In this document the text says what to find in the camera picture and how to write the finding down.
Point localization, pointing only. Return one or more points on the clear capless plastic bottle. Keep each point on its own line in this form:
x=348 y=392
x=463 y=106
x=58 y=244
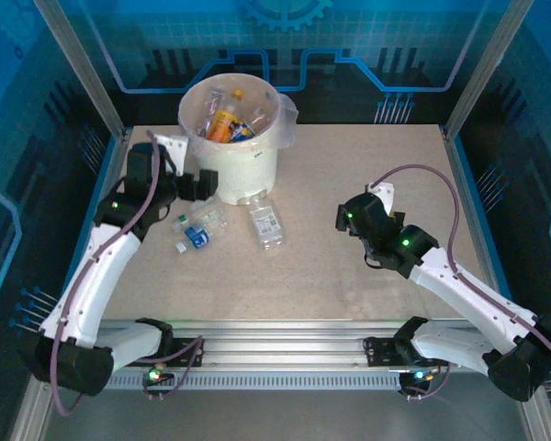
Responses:
x=204 y=206

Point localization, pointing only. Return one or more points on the clear bottle green cap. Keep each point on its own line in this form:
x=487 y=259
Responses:
x=211 y=220

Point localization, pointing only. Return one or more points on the blue label bottle white cap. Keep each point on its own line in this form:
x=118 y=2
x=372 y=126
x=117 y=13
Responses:
x=196 y=236

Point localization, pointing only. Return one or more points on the orange juice bottle orange cap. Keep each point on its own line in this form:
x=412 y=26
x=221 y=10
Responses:
x=220 y=126

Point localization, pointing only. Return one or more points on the clear bottle white label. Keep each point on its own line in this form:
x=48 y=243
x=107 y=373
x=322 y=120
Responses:
x=267 y=222

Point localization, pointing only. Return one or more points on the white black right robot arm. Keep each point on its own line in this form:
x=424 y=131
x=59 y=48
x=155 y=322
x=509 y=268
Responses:
x=464 y=289

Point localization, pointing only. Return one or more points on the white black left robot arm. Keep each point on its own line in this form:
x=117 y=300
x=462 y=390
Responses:
x=92 y=275

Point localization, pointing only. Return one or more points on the white ribbed plastic bin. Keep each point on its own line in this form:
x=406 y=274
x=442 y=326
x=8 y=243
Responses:
x=239 y=174

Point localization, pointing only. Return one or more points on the wide aluminium mounting beam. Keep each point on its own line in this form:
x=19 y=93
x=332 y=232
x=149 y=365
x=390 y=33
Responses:
x=280 y=340

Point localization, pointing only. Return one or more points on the small lit controller board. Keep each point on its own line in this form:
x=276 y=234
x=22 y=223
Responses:
x=418 y=375
x=155 y=375

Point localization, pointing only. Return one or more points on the aluminium side rail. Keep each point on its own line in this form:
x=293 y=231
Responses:
x=453 y=158
x=114 y=174

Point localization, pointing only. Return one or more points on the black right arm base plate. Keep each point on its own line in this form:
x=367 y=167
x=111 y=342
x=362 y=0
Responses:
x=381 y=351

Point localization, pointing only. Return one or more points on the aluminium frame post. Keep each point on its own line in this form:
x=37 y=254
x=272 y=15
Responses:
x=75 y=59
x=484 y=64

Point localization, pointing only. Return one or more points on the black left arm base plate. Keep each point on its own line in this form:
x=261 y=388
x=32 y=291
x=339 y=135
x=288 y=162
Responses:
x=188 y=353

